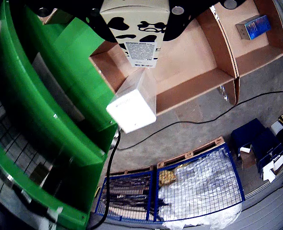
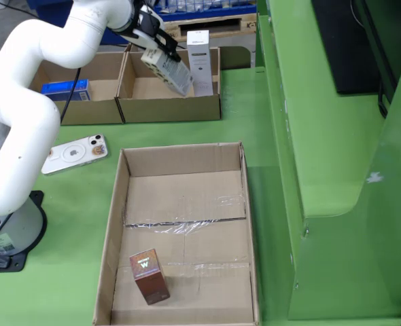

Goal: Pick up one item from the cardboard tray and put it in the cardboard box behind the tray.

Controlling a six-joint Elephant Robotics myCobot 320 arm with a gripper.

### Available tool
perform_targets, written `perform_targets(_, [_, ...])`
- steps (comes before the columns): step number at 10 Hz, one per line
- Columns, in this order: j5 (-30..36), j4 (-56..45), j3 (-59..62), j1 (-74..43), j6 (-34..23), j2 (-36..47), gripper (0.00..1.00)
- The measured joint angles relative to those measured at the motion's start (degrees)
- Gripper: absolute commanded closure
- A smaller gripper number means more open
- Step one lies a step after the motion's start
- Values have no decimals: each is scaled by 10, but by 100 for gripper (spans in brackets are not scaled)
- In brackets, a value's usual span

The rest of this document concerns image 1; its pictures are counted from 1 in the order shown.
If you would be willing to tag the open cardboard box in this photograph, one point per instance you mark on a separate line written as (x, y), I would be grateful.
(251, 50)
(192, 60)

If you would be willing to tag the wooden pallet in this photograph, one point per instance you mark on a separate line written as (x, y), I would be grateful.
(199, 149)

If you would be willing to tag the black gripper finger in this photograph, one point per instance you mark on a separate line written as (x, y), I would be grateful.
(98, 24)
(177, 24)

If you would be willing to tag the clear plastic wrap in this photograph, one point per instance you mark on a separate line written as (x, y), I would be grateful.
(199, 187)

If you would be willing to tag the green metal cabinet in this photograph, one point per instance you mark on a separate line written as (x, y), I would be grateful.
(60, 72)

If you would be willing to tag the blue plastic bin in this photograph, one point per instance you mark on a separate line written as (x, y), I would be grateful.
(247, 134)

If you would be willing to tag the cow print hand cream box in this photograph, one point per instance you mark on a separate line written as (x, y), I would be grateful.
(134, 24)

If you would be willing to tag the blue product box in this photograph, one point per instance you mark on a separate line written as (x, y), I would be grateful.
(256, 27)

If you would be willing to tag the white paper pieces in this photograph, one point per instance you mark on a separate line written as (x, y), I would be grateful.
(268, 173)

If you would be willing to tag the tall white and grey box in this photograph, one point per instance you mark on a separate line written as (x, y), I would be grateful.
(132, 112)

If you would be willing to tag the white roll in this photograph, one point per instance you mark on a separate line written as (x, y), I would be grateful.
(277, 128)

